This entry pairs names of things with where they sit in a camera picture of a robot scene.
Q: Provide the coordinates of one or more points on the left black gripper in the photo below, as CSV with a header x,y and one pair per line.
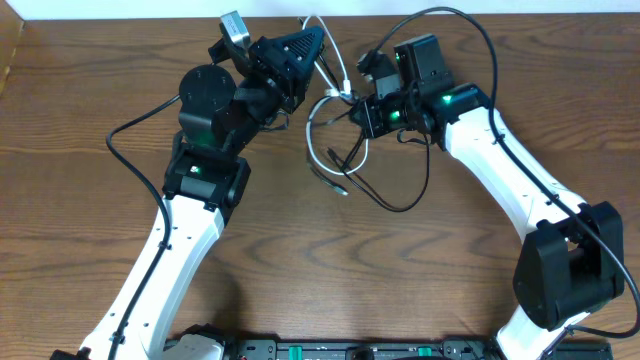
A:
x,y
279,66

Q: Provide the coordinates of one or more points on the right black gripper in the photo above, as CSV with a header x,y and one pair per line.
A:
x,y
372,123

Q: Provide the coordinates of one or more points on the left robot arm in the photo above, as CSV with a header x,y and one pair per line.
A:
x,y
224,105

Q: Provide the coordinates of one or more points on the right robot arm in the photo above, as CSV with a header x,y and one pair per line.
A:
x,y
569,265

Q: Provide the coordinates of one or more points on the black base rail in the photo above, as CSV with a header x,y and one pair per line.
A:
x,y
454,348

